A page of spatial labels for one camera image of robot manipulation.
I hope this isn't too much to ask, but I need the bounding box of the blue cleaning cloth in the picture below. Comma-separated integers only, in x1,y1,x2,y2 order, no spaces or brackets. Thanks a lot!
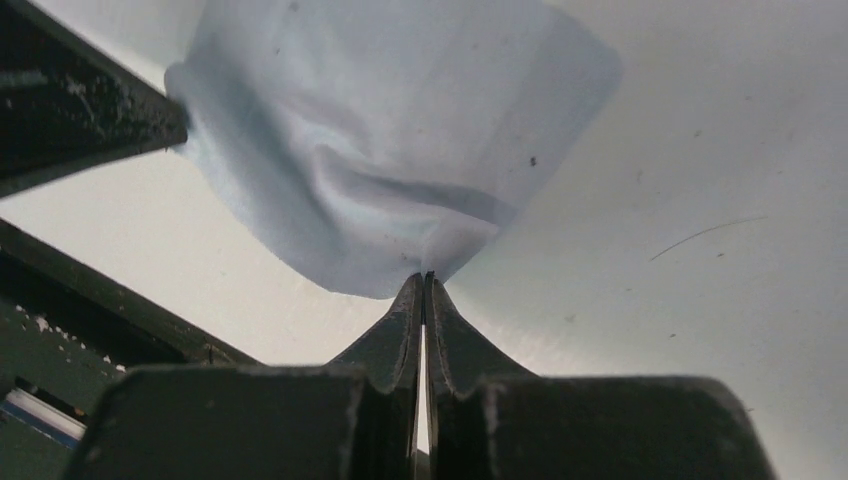
164,1,623,299

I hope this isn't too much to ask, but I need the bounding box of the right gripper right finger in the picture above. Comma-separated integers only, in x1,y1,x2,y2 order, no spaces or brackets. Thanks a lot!
423,274,776,479

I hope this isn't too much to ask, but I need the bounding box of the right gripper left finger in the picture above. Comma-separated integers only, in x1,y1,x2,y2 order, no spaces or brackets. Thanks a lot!
64,275,423,479

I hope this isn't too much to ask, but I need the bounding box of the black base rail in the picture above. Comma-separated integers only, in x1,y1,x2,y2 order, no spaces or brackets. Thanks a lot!
1,223,286,479

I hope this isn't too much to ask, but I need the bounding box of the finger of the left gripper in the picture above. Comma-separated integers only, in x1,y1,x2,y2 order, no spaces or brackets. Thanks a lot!
1,1,187,197

